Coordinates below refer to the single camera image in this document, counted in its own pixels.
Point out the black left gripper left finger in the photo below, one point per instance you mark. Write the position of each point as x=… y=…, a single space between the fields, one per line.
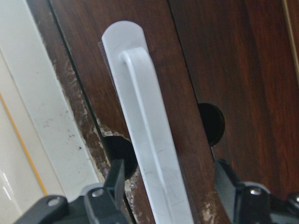
x=97 y=204

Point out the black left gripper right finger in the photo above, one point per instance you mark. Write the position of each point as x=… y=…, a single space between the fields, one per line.
x=251 y=202

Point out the white drawer handle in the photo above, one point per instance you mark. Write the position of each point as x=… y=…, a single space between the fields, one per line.
x=139 y=93

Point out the dark wooden drawer cabinet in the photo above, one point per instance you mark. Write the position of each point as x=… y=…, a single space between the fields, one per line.
x=229 y=75

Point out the white plastic storage box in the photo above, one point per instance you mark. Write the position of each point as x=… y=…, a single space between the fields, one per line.
x=46 y=153

